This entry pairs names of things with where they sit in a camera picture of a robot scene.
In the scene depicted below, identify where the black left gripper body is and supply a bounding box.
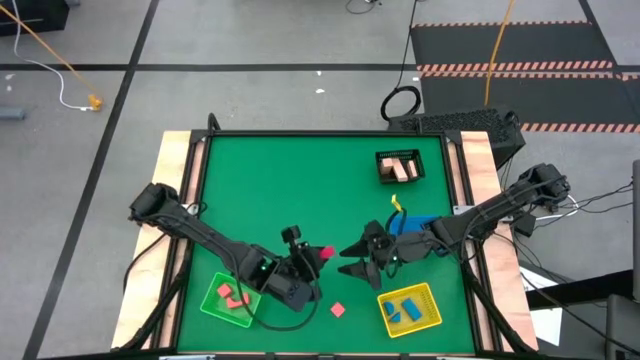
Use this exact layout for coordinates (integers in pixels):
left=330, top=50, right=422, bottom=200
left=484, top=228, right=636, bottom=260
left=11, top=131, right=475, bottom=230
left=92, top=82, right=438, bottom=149
left=259, top=242, right=322, bottom=312

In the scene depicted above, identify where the black hazard-striped floor mat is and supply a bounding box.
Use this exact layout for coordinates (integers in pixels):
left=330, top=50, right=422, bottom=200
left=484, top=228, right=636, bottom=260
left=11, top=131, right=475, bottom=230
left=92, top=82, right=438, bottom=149
left=410, top=20, right=616, bottom=72
left=418, top=71, right=640, bottom=134

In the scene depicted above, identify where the coiled black cable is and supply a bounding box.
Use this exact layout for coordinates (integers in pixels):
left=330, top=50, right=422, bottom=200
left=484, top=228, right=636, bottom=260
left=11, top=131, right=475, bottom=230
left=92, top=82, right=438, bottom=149
left=379, top=0, right=424, bottom=123

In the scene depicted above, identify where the white floor cable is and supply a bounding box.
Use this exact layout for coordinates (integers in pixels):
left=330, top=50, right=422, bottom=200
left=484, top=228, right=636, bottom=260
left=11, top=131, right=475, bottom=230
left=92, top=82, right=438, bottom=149
left=11, top=0, right=92, bottom=111

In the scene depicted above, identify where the black box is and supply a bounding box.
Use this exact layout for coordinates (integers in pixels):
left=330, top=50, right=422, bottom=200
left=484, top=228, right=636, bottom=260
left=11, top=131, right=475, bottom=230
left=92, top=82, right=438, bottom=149
left=0, top=0, right=71, bottom=37

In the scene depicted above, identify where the orange floor cable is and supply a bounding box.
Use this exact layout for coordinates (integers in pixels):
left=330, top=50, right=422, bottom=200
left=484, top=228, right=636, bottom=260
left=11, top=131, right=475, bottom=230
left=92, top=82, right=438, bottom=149
left=0, top=2, right=97, bottom=101

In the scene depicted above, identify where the white paper sheet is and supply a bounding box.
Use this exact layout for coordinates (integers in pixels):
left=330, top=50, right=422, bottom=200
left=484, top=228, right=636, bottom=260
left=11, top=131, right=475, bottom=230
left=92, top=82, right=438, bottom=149
left=519, top=267, right=564, bottom=347

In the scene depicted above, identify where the black power adapter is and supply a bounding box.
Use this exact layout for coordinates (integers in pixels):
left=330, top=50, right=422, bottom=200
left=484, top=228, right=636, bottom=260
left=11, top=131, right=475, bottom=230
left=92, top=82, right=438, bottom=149
left=514, top=213, right=538, bottom=238

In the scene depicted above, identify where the yellow floor cable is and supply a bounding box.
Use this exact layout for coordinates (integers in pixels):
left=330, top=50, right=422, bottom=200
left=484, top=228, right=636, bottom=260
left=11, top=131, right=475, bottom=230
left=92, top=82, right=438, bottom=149
left=483, top=0, right=517, bottom=107

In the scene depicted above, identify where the grey box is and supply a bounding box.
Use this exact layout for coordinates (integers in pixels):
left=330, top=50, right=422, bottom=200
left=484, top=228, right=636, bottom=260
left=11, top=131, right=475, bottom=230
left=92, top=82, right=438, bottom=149
left=604, top=294, right=640, bottom=360

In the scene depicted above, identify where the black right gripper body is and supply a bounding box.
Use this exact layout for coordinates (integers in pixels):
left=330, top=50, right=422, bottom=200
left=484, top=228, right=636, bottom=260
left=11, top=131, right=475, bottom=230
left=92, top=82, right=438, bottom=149
left=367, top=229, right=439, bottom=291

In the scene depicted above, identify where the green plastic basket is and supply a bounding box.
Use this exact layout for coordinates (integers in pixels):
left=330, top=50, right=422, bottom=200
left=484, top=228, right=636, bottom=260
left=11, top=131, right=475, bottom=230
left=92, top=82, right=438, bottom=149
left=199, top=272, right=264, bottom=330

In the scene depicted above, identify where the thin black floor cable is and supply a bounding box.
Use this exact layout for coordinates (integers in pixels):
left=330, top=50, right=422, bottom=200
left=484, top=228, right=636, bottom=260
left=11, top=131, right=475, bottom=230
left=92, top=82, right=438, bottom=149
left=345, top=0, right=382, bottom=16

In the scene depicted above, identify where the blue plastic basket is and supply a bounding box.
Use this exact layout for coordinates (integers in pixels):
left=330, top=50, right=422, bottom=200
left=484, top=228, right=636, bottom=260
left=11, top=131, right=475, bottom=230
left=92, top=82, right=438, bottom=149
left=388, top=214, right=444, bottom=257

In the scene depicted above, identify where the green table mat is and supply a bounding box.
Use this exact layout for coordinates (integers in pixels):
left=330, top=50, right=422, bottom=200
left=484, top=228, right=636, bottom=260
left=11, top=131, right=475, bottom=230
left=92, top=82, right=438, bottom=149
left=177, top=134, right=476, bottom=354

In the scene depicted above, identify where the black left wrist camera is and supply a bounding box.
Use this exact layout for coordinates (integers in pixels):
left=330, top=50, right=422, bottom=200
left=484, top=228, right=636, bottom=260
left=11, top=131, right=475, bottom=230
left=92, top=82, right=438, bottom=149
left=280, top=225, right=303, bottom=246

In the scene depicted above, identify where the yellow plastic basket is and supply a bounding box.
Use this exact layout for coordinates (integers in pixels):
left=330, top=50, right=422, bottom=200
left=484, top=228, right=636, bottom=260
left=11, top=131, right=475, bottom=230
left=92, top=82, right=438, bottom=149
left=376, top=281, right=444, bottom=339

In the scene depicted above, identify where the black plastic basket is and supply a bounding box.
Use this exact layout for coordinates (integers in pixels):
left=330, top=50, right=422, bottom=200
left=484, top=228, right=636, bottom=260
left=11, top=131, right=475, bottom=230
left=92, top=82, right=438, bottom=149
left=374, top=148, right=427, bottom=185

